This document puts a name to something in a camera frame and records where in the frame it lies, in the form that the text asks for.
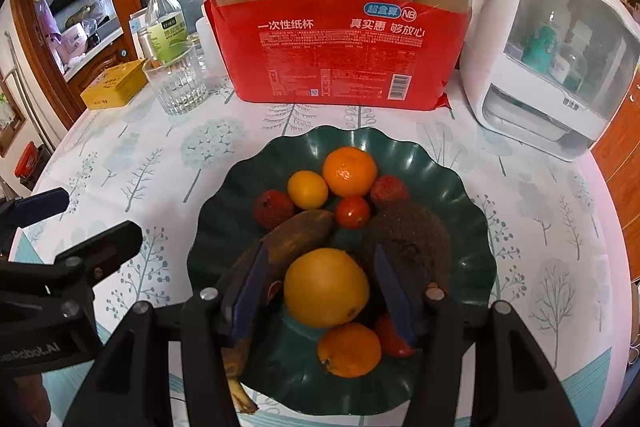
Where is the dark brown round fruit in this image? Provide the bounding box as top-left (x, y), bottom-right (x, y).
top-left (361, 202), bottom-right (453, 298)

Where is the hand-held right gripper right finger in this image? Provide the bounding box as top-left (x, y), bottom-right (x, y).
top-left (374, 244), bottom-right (583, 427)

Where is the silver refrigerator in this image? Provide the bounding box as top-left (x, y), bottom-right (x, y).
top-left (0, 32), bottom-right (56, 152)

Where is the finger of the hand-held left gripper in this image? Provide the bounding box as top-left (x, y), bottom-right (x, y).
top-left (0, 188), bottom-right (71, 230)
top-left (0, 221), bottom-right (144, 304)

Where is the clear bottle green label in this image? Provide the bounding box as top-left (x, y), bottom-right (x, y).
top-left (137, 0), bottom-right (187, 68)

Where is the clear ribbed glass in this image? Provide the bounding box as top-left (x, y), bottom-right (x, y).
top-left (142, 42), bottom-right (210, 116)

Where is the yellow flat box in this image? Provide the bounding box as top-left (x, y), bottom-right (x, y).
top-left (80, 59), bottom-right (149, 110)

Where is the wooden sideboard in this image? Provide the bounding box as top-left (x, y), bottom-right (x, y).
top-left (590, 72), bottom-right (640, 288)

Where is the white plastic jug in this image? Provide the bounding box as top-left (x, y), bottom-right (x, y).
top-left (195, 17), bottom-right (221, 78)

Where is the small orange tangerine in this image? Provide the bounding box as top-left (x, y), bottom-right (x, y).
top-left (316, 322), bottom-right (383, 379)

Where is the white sterilizer cabinet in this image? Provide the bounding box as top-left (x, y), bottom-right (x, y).
top-left (459, 0), bottom-right (640, 162)

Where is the large orange tangerine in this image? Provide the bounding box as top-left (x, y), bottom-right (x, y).
top-left (321, 147), bottom-right (378, 198)

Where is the small white carton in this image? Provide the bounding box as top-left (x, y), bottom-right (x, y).
top-left (129, 11), bottom-right (148, 58)

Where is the dark green scalloped plate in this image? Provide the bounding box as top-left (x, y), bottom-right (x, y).
top-left (186, 125), bottom-right (498, 417)

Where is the brown overripe banana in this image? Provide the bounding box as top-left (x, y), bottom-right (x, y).
top-left (215, 209), bottom-right (337, 415)

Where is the small yellow citrus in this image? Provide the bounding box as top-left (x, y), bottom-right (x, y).
top-left (287, 170), bottom-right (330, 210)

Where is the large yellow orange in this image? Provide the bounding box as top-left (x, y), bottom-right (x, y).
top-left (283, 248), bottom-right (371, 328)

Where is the red lychee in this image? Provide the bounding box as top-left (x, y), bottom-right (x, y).
top-left (370, 175), bottom-right (411, 208)
top-left (252, 189), bottom-right (297, 231)

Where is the person's left hand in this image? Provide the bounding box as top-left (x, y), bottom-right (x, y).
top-left (10, 374), bottom-right (52, 427)

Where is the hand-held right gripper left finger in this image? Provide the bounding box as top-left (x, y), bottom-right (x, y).
top-left (62, 241), bottom-right (281, 427)

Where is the red paper cup package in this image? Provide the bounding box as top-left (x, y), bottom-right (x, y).
top-left (182, 0), bottom-right (503, 110)

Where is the small red tomato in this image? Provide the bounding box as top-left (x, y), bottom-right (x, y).
top-left (334, 195), bottom-right (372, 229)

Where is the tree-print tablecloth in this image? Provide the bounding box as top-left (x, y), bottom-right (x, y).
top-left (10, 72), bottom-right (636, 427)

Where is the purple plastic bag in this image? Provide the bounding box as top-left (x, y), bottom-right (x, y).
top-left (35, 0), bottom-right (66, 72)

